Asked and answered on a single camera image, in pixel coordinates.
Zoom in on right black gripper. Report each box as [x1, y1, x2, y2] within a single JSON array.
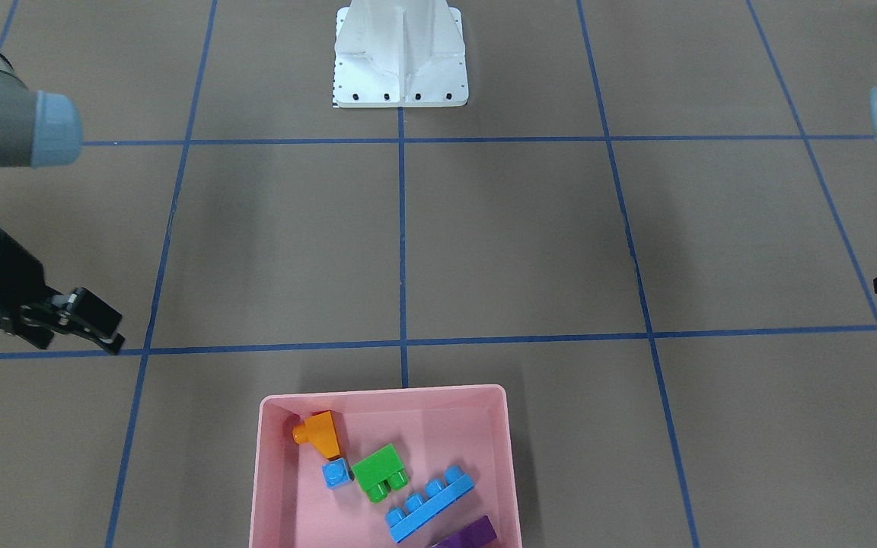
[[0, 228, 126, 356]]

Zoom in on orange block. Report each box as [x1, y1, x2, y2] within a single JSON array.
[[290, 410, 343, 461]]

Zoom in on small blue block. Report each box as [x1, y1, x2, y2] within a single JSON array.
[[321, 457, 354, 490]]

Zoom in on green block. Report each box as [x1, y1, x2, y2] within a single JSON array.
[[351, 443, 410, 504]]

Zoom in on long blue block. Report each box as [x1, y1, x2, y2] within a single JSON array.
[[385, 465, 476, 543]]

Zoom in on purple block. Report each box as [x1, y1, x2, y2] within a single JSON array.
[[429, 515, 499, 548]]

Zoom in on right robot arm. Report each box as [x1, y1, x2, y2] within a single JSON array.
[[0, 51, 125, 356]]

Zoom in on pink plastic box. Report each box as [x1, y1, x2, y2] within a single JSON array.
[[248, 384, 522, 547]]

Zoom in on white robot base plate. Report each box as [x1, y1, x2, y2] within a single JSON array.
[[332, 1, 470, 109]]

